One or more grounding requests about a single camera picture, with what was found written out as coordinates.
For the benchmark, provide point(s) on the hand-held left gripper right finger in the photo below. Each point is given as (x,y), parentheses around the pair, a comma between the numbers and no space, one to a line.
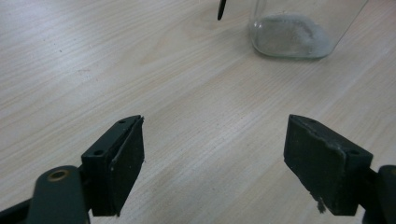
(320,161)

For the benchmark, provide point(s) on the glass jar with black lid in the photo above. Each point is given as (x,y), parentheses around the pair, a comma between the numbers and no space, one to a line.
(289,34)

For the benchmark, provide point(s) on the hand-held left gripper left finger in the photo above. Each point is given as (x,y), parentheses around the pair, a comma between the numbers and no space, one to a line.
(124,168)

